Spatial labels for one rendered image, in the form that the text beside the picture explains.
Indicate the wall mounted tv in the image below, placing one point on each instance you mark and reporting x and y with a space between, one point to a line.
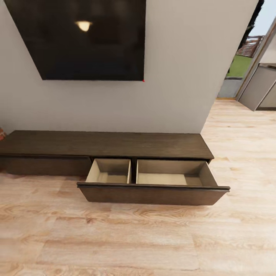
89 40

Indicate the fixed window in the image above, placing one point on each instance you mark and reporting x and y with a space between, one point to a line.
257 33

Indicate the cabinet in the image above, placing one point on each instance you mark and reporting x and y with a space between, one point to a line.
170 168

